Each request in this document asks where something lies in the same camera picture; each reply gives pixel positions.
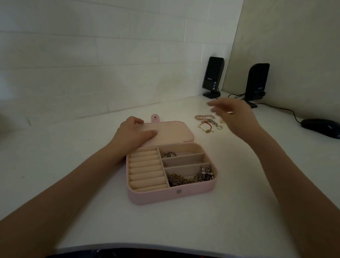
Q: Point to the silver flower brooch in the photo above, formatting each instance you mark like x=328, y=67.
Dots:
x=206, y=173

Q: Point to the person's left forearm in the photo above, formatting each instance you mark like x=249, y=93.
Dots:
x=53, y=201

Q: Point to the person's left thumb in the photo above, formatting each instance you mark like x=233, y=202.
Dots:
x=149, y=135

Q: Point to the pink jewelry box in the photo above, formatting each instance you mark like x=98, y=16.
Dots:
x=174, y=161

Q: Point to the person's right hand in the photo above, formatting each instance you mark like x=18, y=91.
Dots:
x=240, y=118

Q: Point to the person's right fingers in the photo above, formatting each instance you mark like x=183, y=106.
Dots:
x=218, y=106

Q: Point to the person's left hand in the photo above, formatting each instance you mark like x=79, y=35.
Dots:
x=129, y=137

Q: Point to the silver rings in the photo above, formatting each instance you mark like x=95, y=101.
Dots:
x=169, y=154

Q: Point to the person's right forearm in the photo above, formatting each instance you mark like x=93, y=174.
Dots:
x=301, y=199

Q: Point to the black desktop speaker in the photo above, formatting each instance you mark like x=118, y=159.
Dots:
x=257, y=80
x=213, y=74

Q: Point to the black computer mouse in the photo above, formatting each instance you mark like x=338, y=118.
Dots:
x=323, y=127

